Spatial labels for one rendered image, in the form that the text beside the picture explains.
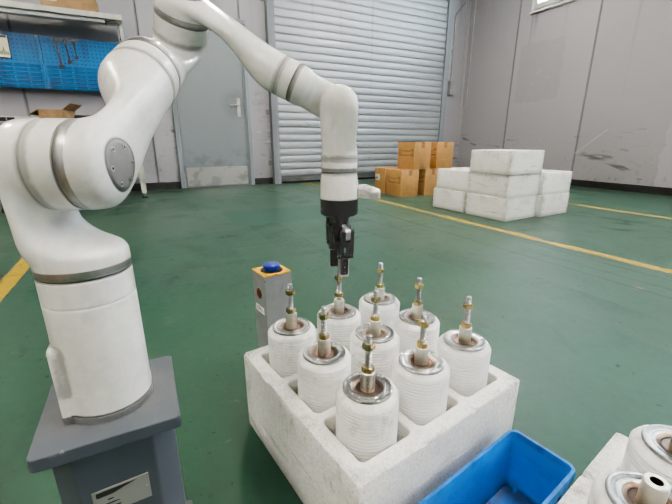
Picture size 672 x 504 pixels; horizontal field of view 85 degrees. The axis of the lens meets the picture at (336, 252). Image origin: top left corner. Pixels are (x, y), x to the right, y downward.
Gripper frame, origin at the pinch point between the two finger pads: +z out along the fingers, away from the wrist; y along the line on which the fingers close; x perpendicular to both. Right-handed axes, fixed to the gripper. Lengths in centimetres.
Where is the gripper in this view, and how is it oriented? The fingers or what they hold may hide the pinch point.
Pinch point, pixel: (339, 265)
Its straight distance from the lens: 77.7
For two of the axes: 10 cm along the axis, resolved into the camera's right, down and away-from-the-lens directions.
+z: 0.0, 9.6, 2.9
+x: 9.7, -0.7, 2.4
